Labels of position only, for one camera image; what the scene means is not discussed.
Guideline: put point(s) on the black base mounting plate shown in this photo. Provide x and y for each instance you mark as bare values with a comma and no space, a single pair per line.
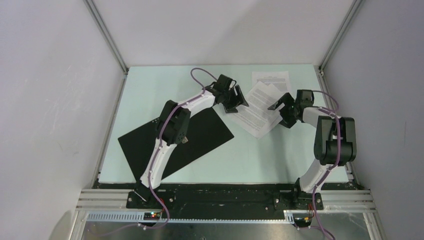
166,193

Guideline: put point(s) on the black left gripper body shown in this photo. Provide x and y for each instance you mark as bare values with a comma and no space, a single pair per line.
230,100

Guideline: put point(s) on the controller board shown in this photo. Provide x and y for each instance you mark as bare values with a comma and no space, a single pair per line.
152,216
302,222

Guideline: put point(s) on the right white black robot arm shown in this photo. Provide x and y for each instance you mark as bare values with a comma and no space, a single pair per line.
335,142

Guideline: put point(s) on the printed paper sheet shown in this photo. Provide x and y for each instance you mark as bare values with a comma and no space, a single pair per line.
256,118
279,79

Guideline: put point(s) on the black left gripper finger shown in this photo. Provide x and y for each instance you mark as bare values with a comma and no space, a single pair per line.
240,99
230,107

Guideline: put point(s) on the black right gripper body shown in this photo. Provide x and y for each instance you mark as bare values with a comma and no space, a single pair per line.
288,110

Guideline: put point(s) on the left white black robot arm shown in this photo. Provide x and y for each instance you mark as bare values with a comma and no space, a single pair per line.
174,120

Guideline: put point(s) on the right controller board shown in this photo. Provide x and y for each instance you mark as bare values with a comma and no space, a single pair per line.
302,222

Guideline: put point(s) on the left controller board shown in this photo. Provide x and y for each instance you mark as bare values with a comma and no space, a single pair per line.
152,216

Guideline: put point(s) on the aluminium frame rail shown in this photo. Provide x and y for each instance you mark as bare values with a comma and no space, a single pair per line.
109,205

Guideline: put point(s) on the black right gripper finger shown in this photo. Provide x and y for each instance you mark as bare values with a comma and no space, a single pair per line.
288,121
286,100

